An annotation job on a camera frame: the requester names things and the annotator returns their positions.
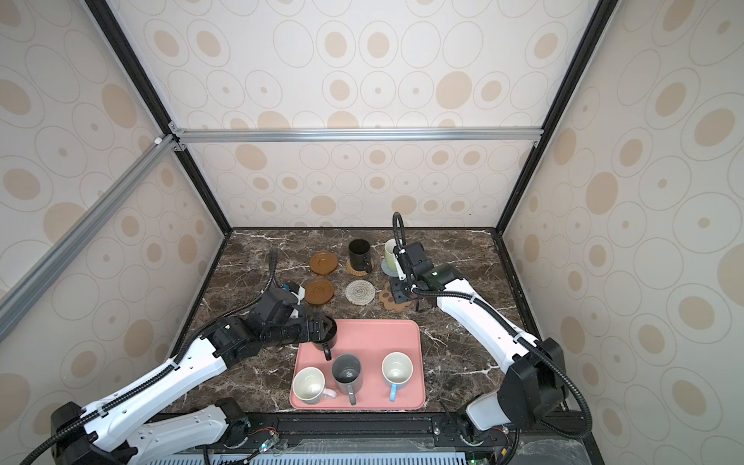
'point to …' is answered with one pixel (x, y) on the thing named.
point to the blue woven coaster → (386, 269)
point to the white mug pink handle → (308, 386)
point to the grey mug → (347, 372)
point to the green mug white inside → (388, 255)
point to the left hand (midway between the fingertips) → (328, 325)
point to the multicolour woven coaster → (359, 292)
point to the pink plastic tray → (371, 341)
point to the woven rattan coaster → (355, 271)
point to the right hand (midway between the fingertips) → (401, 287)
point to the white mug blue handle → (396, 370)
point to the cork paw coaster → (389, 302)
